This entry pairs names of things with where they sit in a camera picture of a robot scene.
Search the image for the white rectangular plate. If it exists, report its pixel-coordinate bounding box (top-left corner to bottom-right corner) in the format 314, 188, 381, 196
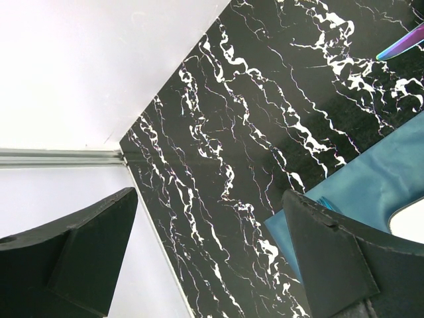
388, 198, 424, 244

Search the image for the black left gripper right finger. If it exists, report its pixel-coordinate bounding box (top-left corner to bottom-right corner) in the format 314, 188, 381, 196
283, 190, 423, 317

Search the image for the pink orange knife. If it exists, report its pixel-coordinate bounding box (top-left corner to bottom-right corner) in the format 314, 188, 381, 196
376, 23, 424, 61

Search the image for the left aluminium frame post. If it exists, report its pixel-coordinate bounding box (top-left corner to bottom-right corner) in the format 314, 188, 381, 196
1, 148, 126, 169

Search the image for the blue patterned cloth placemat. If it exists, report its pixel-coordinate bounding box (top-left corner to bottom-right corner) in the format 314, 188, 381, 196
264, 111, 424, 284

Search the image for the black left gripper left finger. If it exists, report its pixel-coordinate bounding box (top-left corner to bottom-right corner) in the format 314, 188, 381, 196
1, 187, 138, 317

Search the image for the blue small fork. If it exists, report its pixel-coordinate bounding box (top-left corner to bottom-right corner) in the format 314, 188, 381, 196
317, 197, 343, 215

